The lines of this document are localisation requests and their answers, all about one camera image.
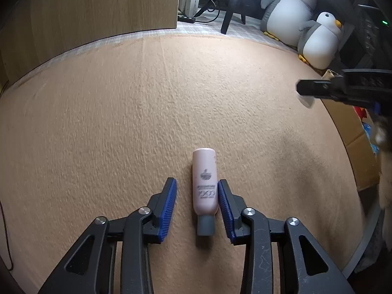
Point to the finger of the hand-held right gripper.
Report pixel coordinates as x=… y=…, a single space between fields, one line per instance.
x=321 y=88

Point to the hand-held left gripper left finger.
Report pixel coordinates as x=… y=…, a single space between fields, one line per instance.
x=168 y=208

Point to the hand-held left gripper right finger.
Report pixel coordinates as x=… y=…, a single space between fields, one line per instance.
x=225 y=211

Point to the pink bottle with grey cap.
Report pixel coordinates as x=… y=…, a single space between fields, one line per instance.
x=204 y=186

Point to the cardboard box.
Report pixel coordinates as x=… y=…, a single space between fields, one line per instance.
x=346 y=122

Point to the blue glossy packet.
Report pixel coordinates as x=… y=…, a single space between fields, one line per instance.
x=369 y=131

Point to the small penguin plush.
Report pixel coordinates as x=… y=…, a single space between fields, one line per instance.
x=321 y=43

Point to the large penguin plush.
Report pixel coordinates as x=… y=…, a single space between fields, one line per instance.
x=288 y=15

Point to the black tripod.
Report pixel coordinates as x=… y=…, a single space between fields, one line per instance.
x=228 y=15

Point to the black power strip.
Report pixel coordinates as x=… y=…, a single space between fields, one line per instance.
x=186 y=19

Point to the light wooden panel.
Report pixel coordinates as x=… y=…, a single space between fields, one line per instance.
x=92 y=12

